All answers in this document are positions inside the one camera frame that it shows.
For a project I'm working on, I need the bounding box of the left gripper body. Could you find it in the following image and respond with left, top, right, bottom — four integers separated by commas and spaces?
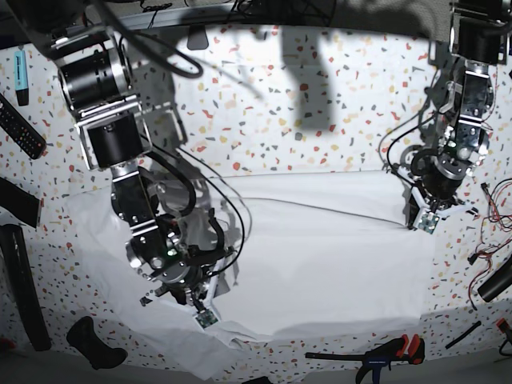
406, 175, 478, 230

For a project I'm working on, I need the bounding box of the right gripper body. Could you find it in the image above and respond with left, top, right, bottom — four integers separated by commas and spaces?
154, 247, 235, 312

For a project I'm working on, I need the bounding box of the white T-shirt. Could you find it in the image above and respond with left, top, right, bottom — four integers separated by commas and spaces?
66, 171, 435, 379

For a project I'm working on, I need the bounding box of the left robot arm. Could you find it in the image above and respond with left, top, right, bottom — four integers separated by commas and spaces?
398, 1, 511, 234

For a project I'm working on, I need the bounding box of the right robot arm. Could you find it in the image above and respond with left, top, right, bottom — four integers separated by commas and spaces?
8, 1, 234, 316

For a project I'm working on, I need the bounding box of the black cylinder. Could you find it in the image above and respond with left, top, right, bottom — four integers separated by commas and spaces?
478, 260, 511, 302

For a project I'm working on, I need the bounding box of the small black rod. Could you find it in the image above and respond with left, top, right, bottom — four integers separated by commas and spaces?
445, 321, 482, 350

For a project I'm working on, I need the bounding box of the small orange black clip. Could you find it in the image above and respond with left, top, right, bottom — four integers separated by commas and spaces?
496, 318, 509, 332

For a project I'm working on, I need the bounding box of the black orange bar clamp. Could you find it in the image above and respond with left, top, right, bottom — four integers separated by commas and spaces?
305, 334, 426, 384

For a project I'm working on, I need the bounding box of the terrazzo patterned tablecloth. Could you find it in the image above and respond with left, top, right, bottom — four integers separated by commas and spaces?
1, 26, 511, 382

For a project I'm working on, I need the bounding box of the black flat box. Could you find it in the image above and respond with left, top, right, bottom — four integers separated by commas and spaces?
1, 178, 41, 228

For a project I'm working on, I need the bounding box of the long black tube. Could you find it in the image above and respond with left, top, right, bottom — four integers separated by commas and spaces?
1, 224, 51, 352

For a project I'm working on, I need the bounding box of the black TV remote control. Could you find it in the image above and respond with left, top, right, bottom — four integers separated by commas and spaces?
1, 95, 46, 160

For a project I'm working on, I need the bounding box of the blue highlighter marker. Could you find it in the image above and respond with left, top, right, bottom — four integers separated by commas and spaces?
14, 50, 29, 106

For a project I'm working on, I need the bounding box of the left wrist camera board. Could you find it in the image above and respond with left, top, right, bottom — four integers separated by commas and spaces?
414, 211, 440, 234

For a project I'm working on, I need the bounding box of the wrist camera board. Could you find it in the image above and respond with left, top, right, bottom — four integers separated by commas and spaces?
194, 308, 219, 330
414, 211, 440, 234

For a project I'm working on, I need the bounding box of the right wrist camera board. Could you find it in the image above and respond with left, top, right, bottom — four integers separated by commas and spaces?
194, 308, 219, 330

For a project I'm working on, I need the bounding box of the red black wire bundle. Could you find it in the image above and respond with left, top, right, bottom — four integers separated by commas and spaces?
466, 180, 512, 299

